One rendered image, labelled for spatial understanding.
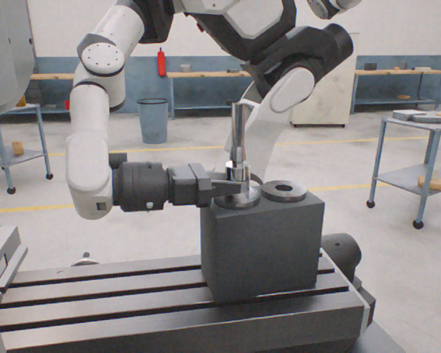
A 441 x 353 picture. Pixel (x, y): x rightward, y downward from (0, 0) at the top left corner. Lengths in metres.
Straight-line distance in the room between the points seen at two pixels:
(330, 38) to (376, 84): 8.63
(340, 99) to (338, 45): 5.65
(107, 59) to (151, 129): 4.72
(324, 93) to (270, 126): 5.66
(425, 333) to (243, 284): 1.67
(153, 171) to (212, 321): 0.29
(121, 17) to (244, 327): 0.69
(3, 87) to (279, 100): 0.68
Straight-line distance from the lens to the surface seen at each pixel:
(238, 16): 0.92
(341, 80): 6.70
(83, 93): 0.72
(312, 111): 6.64
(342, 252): 1.34
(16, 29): 0.62
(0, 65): 0.49
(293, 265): 0.74
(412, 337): 2.23
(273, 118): 0.99
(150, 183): 0.60
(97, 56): 0.75
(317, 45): 1.05
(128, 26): 0.87
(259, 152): 1.03
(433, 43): 10.46
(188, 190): 0.61
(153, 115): 5.38
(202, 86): 8.21
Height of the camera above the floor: 1.41
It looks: 20 degrees down
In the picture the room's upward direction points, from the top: straight up
